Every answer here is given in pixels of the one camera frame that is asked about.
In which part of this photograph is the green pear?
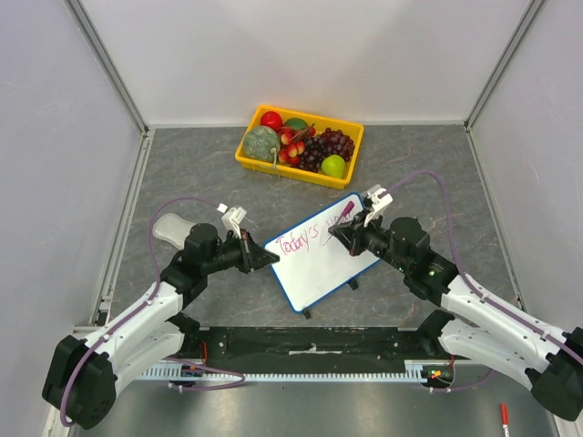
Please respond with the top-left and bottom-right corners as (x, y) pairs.
(321, 154), (346, 178)

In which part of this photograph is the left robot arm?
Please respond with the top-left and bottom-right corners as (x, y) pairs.
(42, 213), (280, 430)

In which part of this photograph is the blue framed whiteboard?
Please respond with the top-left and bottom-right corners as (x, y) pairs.
(264, 192), (379, 313)

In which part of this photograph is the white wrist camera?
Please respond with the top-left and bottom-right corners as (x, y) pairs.
(363, 184), (393, 227)
(217, 203), (247, 239)

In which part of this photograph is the green netted melon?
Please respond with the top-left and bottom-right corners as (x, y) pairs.
(242, 126), (281, 162)

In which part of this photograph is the green mango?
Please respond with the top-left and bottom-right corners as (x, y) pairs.
(284, 117), (308, 131)

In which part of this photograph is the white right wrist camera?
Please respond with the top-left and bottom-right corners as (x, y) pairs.
(363, 184), (393, 227)

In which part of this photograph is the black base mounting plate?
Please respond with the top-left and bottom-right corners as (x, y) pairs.
(179, 327), (448, 374)

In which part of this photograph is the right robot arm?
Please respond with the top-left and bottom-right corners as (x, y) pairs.
(329, 213), (582, 422)

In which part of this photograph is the dark purple grape bunch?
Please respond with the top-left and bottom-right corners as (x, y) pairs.
(297, 128), (355, 174)

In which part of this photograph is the red apple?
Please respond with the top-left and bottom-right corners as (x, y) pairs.
(260, 111), (283, 131)

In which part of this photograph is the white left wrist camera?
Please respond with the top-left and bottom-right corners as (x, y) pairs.
(217, 203), (247, 239)

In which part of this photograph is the red cherries cluster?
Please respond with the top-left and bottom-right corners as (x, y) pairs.
(278, 125), (315, 168)

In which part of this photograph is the purple capped whiteboard marker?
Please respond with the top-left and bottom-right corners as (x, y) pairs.
(322, 200), (355, 246)

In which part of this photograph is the light blue cable duct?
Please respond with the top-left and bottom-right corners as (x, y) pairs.
(138, 361), (444, 383)

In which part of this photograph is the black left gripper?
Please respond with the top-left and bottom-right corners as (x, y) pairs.
(203, 229), (278, 275)

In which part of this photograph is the red marker pen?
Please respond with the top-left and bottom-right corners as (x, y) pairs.
(500, 403), (510, 437)

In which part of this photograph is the white whiteboard eraser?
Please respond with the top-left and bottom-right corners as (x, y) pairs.
(152, 213), (195, 250)

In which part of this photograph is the yellow plastic fruit tray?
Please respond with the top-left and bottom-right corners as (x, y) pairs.
(235, 105), (364, 189)

